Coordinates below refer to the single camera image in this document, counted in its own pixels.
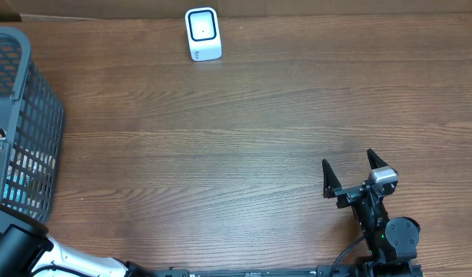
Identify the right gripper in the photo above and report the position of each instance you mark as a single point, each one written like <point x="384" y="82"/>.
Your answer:
<point x="348" y="195"/>

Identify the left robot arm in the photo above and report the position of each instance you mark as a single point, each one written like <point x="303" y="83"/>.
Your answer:
<point x="26" y="249"/>

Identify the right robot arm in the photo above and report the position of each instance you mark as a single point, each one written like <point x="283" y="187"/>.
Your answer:
<point x="392" y="243"/>

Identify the white barcode scanner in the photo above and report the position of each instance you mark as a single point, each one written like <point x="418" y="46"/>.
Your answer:
<point x="204" y="38"/>

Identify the grey plastic mesh basket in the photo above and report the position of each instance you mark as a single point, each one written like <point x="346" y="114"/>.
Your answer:
<point x="34" y="120"/>

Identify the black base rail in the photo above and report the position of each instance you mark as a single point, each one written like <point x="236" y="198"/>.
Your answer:
<point x="243" y="273"/>

